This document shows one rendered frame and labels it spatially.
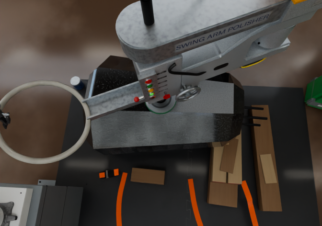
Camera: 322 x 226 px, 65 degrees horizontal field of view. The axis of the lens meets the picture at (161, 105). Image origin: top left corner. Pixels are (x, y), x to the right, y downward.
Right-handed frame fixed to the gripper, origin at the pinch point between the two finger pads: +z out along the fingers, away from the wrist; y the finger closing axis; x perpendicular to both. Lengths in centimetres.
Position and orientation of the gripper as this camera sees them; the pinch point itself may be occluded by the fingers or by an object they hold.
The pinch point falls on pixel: (0, 124)
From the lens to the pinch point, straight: 165.1
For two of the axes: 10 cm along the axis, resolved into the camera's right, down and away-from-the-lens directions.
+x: -1.1, -9.0, 4.2
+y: 9.4, 0.4, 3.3
